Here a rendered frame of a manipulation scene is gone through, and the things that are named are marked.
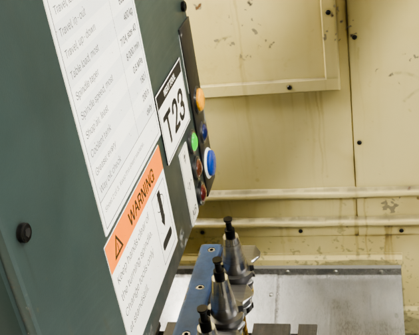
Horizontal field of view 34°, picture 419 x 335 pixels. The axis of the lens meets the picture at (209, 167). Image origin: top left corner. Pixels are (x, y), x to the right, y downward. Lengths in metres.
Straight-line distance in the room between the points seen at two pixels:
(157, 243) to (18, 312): 0.23
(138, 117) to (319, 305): 1.22
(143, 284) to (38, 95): 0.22
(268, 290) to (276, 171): 0.32
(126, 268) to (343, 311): 1.23
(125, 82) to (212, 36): 0.95
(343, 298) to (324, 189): 0.28
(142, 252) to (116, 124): 0.11
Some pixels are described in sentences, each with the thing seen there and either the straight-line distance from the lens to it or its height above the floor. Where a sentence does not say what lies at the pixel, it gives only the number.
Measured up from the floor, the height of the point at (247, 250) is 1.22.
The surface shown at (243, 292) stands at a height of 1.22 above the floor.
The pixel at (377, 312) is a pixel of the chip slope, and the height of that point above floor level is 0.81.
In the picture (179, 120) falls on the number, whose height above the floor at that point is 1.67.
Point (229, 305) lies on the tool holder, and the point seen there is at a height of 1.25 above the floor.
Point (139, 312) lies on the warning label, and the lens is 0.57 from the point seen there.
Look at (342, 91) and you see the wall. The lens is 1.52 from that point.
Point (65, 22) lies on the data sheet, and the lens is 0.46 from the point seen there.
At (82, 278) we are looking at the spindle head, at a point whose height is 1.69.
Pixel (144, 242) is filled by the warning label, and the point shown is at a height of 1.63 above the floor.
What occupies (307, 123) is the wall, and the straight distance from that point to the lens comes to 1.56.
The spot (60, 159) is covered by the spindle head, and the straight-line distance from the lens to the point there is 0.44.
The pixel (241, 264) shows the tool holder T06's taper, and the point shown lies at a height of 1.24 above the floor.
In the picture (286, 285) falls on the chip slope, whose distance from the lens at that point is 1.77.
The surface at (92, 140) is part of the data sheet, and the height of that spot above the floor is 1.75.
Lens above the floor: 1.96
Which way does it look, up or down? 29 degrees down
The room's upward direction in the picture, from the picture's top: 10 degrees counter-clockwise
